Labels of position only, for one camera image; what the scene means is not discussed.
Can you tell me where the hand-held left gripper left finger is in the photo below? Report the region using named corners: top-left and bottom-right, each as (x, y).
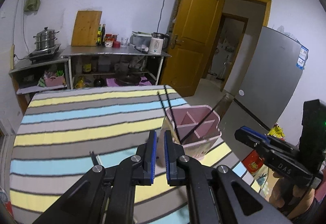
top-left (33, 130), bottom-right (157, 224)

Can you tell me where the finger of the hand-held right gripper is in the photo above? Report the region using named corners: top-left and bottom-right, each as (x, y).
top-left (234, 129), bottom-right (265, 154)
top-left (240, 126), bottom-right (274, 146)

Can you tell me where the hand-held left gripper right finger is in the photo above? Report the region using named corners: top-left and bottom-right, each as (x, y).
top-left (164, 130), bottom-right (293, 224)

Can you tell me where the white chopstick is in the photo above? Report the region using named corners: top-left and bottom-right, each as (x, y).
top-left (156, 115), bottom-right (179, 167)

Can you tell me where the pink plastic utensil holder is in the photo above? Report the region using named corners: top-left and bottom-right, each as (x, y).
top-left (163, 105), bottom-right (222, 161)

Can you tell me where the slim black chopstick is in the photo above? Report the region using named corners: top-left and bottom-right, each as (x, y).
top-left (89, 151), bottom-right (101, 167)
top-left (181, 102), bottom-right (221, 144)
top-left (164, 85), bottom-right (179, 138)
top-left (156, 91), bottom-right (182, 143)

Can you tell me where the person's right forearm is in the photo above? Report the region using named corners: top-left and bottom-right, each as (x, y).
top-left (290, 196), bottom-right (326, 224)

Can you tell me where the person's right hand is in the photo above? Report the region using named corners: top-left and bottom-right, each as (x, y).
top-left (269, 170), bottom-right (321, 217)

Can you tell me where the yellow snack packet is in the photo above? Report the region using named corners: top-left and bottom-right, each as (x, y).
top-left (267, 124), bottom-right (287, 140)

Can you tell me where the red cardboard box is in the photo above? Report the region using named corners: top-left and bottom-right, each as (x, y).
top-left (241, 150), bottom-right (267, 176)

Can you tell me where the clear glass bottle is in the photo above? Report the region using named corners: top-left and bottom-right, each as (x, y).
top-left (218, 93), bottom-right (233, 125)

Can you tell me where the grey refrigerator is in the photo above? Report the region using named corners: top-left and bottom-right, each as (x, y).
top-left (230, 26), bottom-right (310, 133)

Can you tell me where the black frying pan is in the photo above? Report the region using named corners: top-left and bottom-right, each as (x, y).
top-left (115, 74), bottom-right (152, 86)

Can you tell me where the striped tablecloth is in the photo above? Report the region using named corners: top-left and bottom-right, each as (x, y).
top-left (10, 85), bottom-right (260, 224)

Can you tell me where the blue refrigerator sticker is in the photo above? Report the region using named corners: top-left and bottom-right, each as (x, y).
top-left (297, 46), bottom-right (309, 69)

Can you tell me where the white electric kettle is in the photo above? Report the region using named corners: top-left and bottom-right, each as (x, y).
top-left (149, 32), bottom-right (170, 55)

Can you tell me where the yellow wooden door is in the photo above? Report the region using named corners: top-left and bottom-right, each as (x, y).
top-left (159, 0), bottom-right (225, 97)

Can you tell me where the long steel counter shelf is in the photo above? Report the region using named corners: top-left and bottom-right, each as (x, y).
top-left (61, 44), bottom-right (172, 90)

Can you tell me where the grey dish container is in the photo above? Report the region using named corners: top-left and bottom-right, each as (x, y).
top-left (130, 31), bottom-right (153, 47)

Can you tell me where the pink storage basket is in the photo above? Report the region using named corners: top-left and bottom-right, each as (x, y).
top-left (44, 75), bottom-right (65, 87)

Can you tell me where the wooden cutting board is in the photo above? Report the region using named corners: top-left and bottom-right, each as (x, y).
top-left (71, 10), bottom-right (103, 47)

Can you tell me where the black cooktop stove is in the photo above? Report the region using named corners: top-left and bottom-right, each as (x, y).
top-left (25, 44), bottom-right (63, 64)

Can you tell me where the steel steamer pot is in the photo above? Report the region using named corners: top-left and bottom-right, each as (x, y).
top-left (33, 27), bottom-right (59, 51)

